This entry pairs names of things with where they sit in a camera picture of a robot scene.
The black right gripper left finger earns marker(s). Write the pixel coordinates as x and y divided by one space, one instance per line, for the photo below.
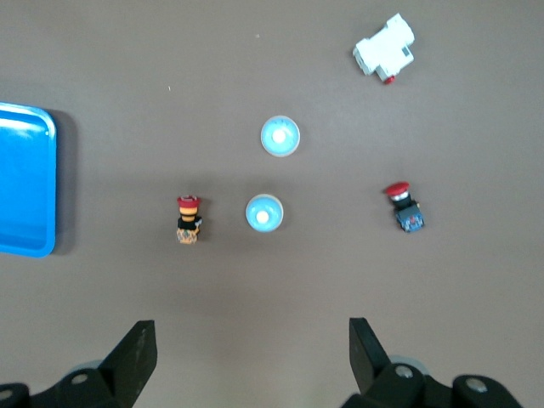
127 365

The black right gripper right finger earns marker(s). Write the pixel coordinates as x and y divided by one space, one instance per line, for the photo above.
374 374

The blue plastic tray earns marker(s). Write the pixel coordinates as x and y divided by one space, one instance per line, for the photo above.
25 183

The red emergency button orange base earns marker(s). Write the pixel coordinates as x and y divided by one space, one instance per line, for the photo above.
188 221

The white circuit breaker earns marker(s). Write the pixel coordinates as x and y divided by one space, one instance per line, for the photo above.
384 49

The light blue call bell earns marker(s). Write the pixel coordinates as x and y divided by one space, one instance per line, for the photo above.
280 136
263 213

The red mushroom button blue base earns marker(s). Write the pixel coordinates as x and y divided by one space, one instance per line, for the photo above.
404 208

